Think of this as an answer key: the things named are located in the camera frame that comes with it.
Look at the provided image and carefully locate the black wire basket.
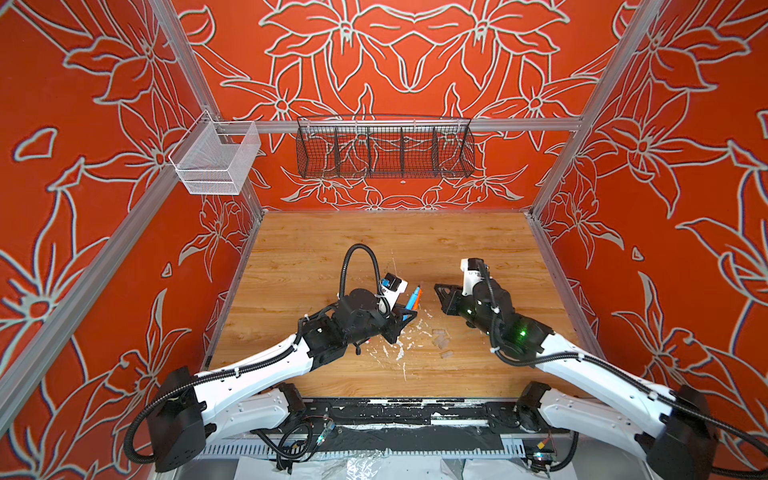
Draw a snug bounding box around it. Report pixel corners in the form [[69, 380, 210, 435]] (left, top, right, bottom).
[[296, 114, 476, 180]]

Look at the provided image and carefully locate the blue pen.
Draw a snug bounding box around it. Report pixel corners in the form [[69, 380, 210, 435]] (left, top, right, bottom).
[[406, 286, 419, 310]]

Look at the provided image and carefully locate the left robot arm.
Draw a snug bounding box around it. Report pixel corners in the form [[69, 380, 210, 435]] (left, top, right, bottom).
[[122, 243, 418, 473]]

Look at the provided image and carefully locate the white wire basket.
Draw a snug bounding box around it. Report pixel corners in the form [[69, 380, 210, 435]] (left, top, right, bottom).
[[169, 111, 261, 195]]

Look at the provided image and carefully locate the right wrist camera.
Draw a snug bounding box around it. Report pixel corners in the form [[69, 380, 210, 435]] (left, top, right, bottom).
[[460, 258, 486, 296]]

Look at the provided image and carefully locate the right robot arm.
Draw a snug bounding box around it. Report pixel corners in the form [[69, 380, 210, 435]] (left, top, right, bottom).
[[434, 258, 767, 479]]

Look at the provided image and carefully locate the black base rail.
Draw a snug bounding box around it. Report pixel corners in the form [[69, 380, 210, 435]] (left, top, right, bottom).
[[266, 397, 571, 450]]

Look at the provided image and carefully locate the white cable duct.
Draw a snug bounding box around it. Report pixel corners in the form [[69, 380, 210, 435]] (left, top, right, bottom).
[[195, 438, 526, 461]]

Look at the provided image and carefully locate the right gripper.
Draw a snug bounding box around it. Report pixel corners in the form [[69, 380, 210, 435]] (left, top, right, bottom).
[[432, 281, 504, 343]]

